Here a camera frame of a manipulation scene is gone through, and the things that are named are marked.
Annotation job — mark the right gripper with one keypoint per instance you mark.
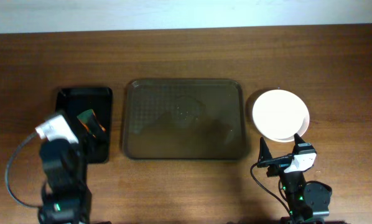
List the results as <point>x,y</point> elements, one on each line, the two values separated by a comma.
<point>279,160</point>

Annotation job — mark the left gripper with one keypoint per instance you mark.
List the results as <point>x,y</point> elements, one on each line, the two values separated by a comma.
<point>88,134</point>

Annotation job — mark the orange green sponge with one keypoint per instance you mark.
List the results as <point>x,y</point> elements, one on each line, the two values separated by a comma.
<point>90,122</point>

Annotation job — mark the white plate top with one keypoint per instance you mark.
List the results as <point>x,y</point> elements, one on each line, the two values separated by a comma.
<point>279,114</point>

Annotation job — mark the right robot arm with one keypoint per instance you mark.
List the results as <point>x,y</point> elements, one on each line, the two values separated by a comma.
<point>304,201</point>

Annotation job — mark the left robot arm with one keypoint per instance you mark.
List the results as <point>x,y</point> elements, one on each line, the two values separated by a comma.
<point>65,195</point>

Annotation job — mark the black plastic tray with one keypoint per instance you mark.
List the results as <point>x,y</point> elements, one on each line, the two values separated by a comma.
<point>77,100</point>

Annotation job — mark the brown translucent tray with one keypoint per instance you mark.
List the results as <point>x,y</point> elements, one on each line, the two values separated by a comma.
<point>184,118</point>

